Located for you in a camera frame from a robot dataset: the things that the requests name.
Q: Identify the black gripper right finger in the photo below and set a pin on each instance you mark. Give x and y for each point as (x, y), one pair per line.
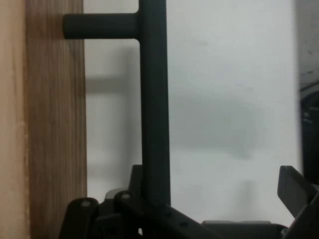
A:
(304, 196)

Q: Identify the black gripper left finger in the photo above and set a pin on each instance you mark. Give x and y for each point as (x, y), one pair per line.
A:
(154, 219)

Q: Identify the black round floor object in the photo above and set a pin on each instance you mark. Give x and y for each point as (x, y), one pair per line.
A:
(310, 139)

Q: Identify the dark wooden drawer cabinet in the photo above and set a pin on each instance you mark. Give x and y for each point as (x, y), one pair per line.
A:
(11, 112)

